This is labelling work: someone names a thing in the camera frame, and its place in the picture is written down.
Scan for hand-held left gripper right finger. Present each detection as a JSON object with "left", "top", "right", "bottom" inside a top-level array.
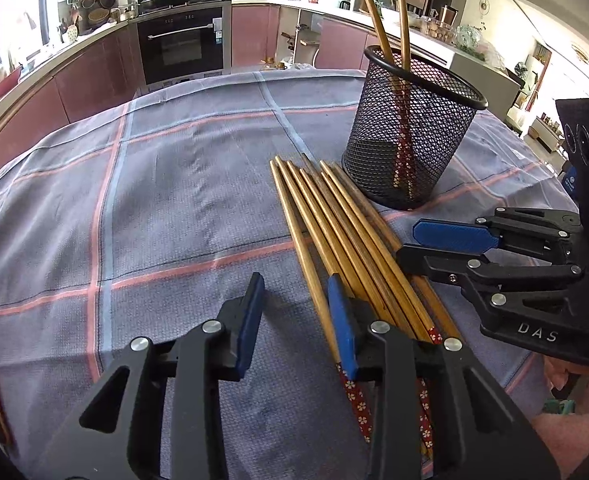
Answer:
[{"left": 327, "top": 274, "right": 560, "bottom": 480}]

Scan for black mesh utensil holder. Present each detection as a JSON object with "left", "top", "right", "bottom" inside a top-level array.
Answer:
[{"left": 342, "top": 45, "right": 489, "bottom": 210}]

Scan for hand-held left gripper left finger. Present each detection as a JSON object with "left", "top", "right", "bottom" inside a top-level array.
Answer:
[{"left": 34, "top": 272, "right": 266, "bottom": 480}]

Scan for floral-handled wooden chopstick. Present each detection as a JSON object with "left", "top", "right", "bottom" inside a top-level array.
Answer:
[
  {"left": 392, "top": 0, "right": 416, "bottom": 197},
  {"left": 347, "top": 0, "right": 420, "bottom": 198}
]

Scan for pink kitchen base cabinets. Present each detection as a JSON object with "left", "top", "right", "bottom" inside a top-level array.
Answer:
[{"left": 0, "top": 0, "right": 390, "bottom": 171}]

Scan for red basin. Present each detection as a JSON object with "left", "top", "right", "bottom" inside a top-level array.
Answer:
[{"left": 0, "top": 66, "right": 24, "bottom": 99}]

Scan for built-in black oven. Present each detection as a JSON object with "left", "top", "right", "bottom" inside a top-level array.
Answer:
[{"left": 136, "top": 6, "right": 226, "bottom": 87}]

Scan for blue plaid tablecloth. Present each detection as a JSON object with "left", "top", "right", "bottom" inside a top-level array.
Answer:
[{"left": 0, "top": 67, "right": 575, "bottom": 480}]

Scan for bunch of wooden chopsticks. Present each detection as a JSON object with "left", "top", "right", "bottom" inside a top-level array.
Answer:
[{"left": 269, "top": 155, "right": 463, "bottom": 461}]

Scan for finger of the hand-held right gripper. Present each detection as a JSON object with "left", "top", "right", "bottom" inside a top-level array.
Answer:
[
  {"left": 396, "top": 244, "right": 586, "bottom": 319},
  {"left": 412, "top": 207, "right": 583, "bottom": 261}
]

